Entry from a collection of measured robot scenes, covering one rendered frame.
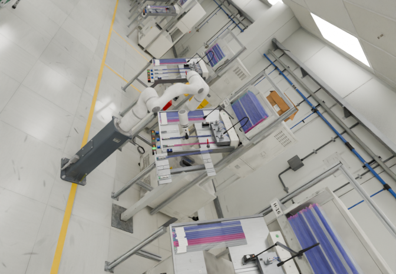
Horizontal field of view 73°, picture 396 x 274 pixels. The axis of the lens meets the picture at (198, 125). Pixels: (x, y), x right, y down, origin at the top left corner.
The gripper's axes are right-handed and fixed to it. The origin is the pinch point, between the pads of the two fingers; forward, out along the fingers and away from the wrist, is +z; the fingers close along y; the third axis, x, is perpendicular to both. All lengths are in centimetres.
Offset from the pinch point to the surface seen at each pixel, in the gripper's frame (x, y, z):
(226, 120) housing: -45.3, 13.9, 0.4
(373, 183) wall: -195, -47, 81
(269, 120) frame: -77, -23, -19
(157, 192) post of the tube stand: 36, -48, 18
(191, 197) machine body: 7, -21, 70
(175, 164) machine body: 17.2, -7.5, 28.3
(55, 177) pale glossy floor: 119, -31, -11
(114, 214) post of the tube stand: 82, -45, 40
